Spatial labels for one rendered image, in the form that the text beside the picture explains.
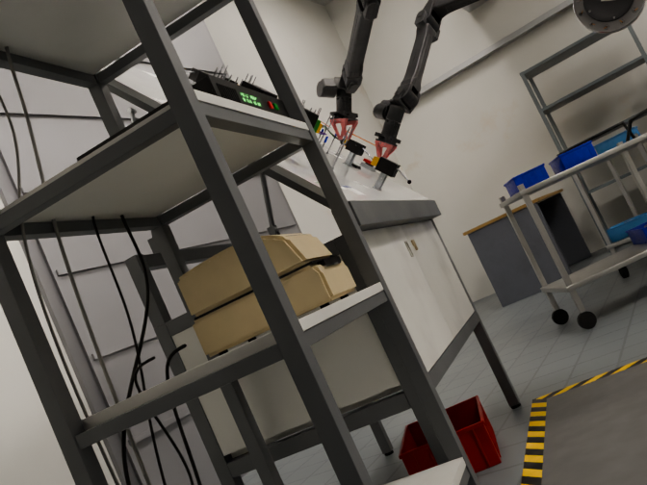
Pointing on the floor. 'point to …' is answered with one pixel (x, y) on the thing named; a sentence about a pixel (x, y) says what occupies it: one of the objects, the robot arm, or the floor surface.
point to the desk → (482, 239)
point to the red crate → (410, 445)
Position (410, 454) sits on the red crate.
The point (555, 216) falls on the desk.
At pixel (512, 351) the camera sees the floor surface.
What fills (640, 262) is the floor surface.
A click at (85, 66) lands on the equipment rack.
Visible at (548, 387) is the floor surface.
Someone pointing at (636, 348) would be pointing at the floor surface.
